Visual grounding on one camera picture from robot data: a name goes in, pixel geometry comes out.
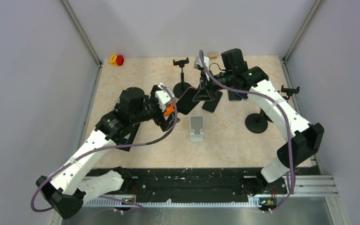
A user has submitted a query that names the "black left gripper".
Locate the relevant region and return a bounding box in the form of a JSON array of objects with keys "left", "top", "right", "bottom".
[{"left": 131, "top": 85, "right": 180, "bottom": 131}]

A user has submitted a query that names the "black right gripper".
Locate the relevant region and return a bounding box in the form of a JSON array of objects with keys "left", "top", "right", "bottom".
[{"left": 192, "top": 69, "right": 234, "bottom": 101}]

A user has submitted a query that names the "purple smartphone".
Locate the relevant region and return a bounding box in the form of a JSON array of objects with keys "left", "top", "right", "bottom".
[{"left": 176, "top": 87, "right": 199, "bottom": 115}]

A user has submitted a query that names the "silver metal phone stand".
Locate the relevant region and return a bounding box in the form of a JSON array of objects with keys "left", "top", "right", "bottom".
[{"left": 190, "top": 116, "right": 204, "bottom": 143}]

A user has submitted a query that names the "black clamp stand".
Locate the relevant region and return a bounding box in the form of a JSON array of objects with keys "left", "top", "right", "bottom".
[
  {"left": 277, "top": 85, "right": 300, "bottom": 103},
  {"left": 245, "top": 109, "right": 268, "bottom": 134},
  {"left": 172, "top": 57, "right": 191, "bottom": 98}
]

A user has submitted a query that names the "blue smartphone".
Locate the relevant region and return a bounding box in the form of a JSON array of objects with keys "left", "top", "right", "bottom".
[{"left": 236, "top": 92, "right": 248, "bottom": 100}]

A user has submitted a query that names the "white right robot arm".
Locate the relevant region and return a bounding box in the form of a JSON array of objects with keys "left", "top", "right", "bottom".
[{"left": 193, "top": 48, "right": 324, "bottom": 193}]

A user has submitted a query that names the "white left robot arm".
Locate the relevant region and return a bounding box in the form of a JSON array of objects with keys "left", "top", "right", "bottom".
[{"left": 36, "top": 83, "right": 178, "bottom": 219}]

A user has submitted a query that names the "black clamp stand back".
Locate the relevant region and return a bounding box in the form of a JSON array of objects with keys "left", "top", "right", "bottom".
[{"left": 172, "top": 57, "right": 191, "bottom": 98}]

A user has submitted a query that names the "black smartphone white edge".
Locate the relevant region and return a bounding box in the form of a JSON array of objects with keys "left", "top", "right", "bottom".
[{"left": 202, "top": 91, "right": 223, "bottom": 113}]

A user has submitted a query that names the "dark green-edged smartphone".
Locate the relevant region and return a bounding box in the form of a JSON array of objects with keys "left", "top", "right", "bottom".
[{"left": 227, "top": 90, "right": 242, "bottom": 102}]

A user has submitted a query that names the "small wooden block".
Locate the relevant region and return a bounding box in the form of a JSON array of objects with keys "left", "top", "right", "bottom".
[{"left": 208, "top": 53, "right": 218, "bottom": 60}]

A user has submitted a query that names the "black and silver chessboard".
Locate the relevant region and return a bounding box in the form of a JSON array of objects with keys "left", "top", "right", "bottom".
[{"left": 112, "top": 124, "right": 140, "bottom": 145}]

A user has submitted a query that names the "yellow toy block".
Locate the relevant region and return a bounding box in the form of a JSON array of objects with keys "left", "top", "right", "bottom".
[{"left": 109, "top": 54, "right": 118, "bottom": 66}]

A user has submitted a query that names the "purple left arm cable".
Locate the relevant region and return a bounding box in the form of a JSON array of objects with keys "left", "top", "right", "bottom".
[{"left": 30, "top": 85, "right": 179, "bottom": 215}]

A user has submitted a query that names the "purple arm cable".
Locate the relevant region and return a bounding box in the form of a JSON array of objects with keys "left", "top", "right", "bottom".
[
  {"left": 30, "top": 85, "right": 179, "bottom": 215},
  {"left": 199, "top": 49, "right": 296, "bottom": 213}
]

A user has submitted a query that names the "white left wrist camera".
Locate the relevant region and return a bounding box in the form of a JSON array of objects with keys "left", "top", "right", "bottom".
[{"left": 153, "top": 83, "right": 175, "bottom": 112}]

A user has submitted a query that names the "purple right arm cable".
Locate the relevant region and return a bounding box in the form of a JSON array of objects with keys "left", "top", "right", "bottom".
[{"left": 199, "top": 49, "right": 296, "bottom": 213}]

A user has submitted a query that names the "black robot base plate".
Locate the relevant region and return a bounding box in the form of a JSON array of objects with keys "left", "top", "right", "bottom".
[{"left": 109, "top": 167, "right": 288, "bottom": 203}]

